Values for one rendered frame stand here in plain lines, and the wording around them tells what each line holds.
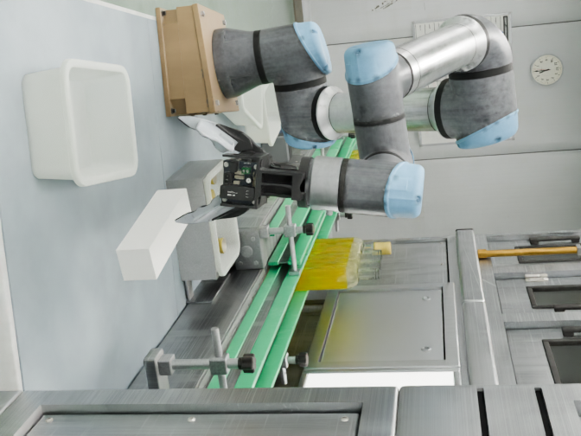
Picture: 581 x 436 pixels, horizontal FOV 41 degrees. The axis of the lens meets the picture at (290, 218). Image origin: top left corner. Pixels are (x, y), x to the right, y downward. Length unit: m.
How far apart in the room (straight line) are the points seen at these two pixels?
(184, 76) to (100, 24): 0.30
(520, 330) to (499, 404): 1.08
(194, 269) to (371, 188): 0.70
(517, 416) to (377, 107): 0.46
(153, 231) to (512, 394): 0.72
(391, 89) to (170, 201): 0.56
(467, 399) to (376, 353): 0.89
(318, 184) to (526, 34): 6.74
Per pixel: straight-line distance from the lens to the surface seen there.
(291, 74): 1.67
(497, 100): 1.46
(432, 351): 1.80
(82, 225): 1.26
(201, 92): 1.63
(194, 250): 1.64
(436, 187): 7.94
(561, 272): 2.30
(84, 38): 1.33
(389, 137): 1.12
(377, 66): 1.10
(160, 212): 1.47
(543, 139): 7.90
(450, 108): 1.48
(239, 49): 1.68
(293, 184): 1.03
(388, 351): 1.81
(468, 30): 1.38
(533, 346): 1.91
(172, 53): 1.65
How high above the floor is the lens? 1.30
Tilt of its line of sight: 11 degrees down
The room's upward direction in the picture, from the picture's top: 87 degrees clockwise
